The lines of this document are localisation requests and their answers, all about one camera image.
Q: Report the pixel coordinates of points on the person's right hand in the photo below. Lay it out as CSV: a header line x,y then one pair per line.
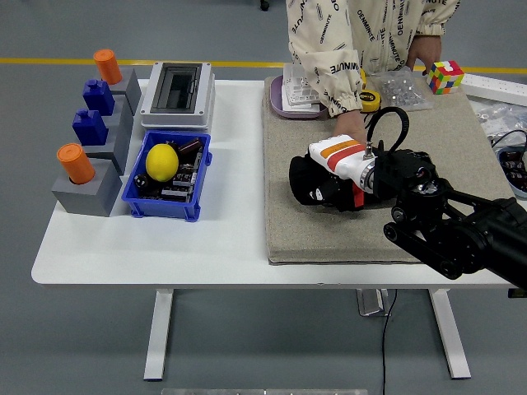
x,y
350,125

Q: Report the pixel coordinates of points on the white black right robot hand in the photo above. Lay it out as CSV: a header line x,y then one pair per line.
x,y
341,158

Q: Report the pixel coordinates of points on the person's left hand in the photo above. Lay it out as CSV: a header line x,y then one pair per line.
x,y
426,49

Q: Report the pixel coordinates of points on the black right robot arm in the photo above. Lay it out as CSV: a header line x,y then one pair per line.
x,y
453,222

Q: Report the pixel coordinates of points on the person's right forearm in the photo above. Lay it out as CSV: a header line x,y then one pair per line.
x,y
335,78

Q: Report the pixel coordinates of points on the person's left forearm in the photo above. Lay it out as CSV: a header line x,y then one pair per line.
x,y
434,16

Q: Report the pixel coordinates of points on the yellow tape measure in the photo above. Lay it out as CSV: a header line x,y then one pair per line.
x,y
371,102

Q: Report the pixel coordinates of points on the multicoloured puzzle cube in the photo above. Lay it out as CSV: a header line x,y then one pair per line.
x,y
444,78

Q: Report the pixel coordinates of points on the clear bag of metal nuts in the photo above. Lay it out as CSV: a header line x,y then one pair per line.
x,y
401,92

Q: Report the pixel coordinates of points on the purple tray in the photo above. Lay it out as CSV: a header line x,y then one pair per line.
x,y
276,103

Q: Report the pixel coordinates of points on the grey-brown mat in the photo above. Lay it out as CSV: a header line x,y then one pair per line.
x,y
300,230

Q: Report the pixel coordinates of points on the clear bag of small parts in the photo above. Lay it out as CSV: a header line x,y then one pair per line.
x,y
494,117

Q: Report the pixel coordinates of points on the person's torso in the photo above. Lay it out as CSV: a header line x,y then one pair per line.
x,y
329,24

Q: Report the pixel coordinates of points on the black chair castor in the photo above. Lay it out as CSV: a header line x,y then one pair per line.
x,y
265,5

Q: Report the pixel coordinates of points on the blue bowl with capacitors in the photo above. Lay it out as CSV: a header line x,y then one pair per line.
x,y
514,168

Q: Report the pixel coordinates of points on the black circuit board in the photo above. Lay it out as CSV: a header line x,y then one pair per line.
x,y
190,166
177,192

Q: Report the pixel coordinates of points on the brown cylinder capacitor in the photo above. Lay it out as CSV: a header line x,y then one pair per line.
x,y
190,146

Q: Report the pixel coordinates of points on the yellow lemon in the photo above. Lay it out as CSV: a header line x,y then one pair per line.
x,y
161,162

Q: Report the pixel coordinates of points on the blue plastic bin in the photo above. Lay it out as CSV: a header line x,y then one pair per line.
x,y
164,207

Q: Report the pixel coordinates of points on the black cylinder capacitor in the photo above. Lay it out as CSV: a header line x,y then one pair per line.
x,y
142,181

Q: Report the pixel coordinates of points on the white table leg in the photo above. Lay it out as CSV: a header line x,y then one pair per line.
x,y
158,329
450,329

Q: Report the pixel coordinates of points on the grey holder block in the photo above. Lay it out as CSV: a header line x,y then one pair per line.
x,y
124,111
132,90
119,148
82,199

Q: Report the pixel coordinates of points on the black table control box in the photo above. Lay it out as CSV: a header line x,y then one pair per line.
x,y
518,293

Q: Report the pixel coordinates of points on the orange cylinder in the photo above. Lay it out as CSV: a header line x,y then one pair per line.
x,y
108,66
76,164

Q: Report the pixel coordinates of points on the blue block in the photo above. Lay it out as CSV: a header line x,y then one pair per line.
x,y
98,98
90,128

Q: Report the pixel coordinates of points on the white plastic frame part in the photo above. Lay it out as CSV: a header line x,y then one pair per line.
x,y
294,88

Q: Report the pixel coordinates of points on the white perforated rail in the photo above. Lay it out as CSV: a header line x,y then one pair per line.
x,y
494,88

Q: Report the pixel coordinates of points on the metal bracket under table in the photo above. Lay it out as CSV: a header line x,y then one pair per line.
x,y
370,302

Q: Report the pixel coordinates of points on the grey electrical enclosure box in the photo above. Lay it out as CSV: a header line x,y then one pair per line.
x,y
177,117

